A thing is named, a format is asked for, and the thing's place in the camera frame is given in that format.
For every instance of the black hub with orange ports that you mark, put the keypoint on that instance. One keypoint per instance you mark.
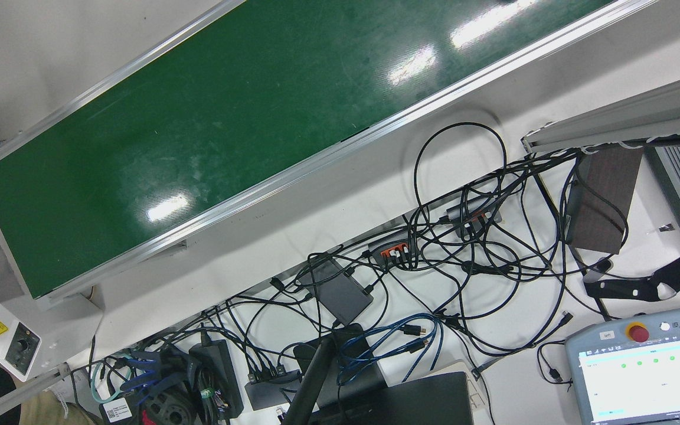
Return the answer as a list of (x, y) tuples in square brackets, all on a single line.
[(384, 243)]

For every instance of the dark grey flat box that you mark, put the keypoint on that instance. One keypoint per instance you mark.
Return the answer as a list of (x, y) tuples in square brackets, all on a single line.
[(340, 292)]

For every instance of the grey usb hub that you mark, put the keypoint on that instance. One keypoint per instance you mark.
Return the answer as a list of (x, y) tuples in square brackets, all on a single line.
[(464, 211)]

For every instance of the green conveyor belt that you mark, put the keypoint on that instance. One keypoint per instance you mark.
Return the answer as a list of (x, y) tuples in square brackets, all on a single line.
[(228, 118)]

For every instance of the black monitor stand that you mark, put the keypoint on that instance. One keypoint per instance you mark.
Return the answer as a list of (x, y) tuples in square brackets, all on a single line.
[(363, 383)]

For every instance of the black monitor pole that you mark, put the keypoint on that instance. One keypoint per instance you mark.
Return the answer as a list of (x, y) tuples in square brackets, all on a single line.
[(310, 383)]

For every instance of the small black usb hub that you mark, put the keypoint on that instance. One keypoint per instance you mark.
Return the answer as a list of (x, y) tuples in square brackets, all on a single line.
[(266, 392)]

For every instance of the black power adapter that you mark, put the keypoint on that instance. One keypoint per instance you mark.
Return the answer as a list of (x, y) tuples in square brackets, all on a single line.
[(216, 378)]

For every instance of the dark brown wooden block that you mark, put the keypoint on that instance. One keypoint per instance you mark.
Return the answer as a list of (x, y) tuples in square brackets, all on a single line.
[(605, 200)]

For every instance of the white label tag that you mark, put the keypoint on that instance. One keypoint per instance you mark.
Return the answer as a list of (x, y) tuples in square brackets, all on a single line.
[(117, 410)]

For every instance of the aluminium profile beam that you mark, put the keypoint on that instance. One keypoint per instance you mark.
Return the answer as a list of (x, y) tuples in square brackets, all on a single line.
[(641, 118)]

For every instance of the grey robot teach pendant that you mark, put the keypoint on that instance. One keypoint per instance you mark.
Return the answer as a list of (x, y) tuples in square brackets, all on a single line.
[(641, 378)]

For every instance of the white conveyor control box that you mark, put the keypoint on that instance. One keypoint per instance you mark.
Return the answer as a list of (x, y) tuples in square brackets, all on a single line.
[(15, 348)]

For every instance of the black metal bracket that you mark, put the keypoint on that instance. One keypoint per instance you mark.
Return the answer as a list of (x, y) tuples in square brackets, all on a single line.
[(623, 289)]

